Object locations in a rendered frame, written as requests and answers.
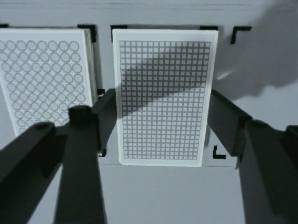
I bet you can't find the grey deck plate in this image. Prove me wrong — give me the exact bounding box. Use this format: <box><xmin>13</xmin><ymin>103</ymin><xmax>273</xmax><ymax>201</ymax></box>
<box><xmin>0</xmin><ymin>0</ymin><xmax>298</xmax><ymax>224</ymax></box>

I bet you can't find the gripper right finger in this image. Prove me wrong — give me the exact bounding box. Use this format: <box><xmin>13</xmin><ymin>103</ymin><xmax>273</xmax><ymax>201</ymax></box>
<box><xmin>207</xmin><ymin>90</ymin><xmax>298</xmax><ymax>224</ymax></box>

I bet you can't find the white well plate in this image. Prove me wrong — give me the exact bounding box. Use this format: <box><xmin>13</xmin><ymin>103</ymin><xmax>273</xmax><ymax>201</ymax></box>
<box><xmin>0</xmin><ymin>28</ymin><xmax>98</xmax><ymax>137</ymax></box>
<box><xmin>113</xmin><ymin>29</ymin><xmax>218</xmax><ymax>167</ymax></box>

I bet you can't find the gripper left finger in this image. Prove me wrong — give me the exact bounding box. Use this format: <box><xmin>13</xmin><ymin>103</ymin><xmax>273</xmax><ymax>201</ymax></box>
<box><xmin>0</xmin><ymin>88</ymin><xmax>117</xmax><ymax>224</ymax></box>

